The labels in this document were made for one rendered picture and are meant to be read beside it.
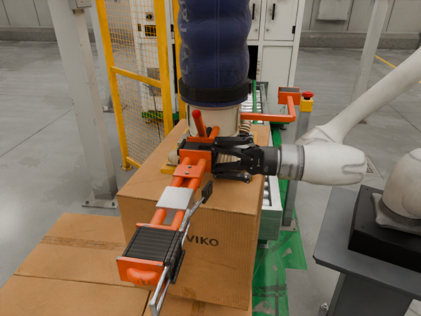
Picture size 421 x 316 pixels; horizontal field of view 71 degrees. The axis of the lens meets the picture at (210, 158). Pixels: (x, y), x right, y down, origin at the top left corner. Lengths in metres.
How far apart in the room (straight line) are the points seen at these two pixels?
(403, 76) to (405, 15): 10.09
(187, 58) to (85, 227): 1.06
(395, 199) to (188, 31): 0.87
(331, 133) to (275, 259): 1.39
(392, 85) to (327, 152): 0.23
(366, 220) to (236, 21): 0.83
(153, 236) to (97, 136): 1.92
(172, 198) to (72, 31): 1.75
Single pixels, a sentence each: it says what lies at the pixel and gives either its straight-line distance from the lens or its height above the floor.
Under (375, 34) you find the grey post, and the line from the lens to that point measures 4.32.
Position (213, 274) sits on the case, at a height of 0.82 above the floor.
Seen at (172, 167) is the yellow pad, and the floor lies 1.09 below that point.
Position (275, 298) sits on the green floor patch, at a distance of 1.97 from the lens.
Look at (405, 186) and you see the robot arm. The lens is 1.16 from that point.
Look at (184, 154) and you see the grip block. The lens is 0.75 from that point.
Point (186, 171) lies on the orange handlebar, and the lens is 0.69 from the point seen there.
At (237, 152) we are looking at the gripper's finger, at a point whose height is 1.23.
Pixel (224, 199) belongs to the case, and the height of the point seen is 1.08.
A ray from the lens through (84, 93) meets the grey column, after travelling 2.30.
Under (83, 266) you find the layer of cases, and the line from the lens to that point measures 1.47.
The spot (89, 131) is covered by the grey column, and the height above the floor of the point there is 0.65.
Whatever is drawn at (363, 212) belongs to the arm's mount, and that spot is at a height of 0.85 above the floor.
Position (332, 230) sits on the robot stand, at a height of 0.75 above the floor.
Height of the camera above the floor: 1.58
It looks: 30 degrees down
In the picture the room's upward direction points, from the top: straight up
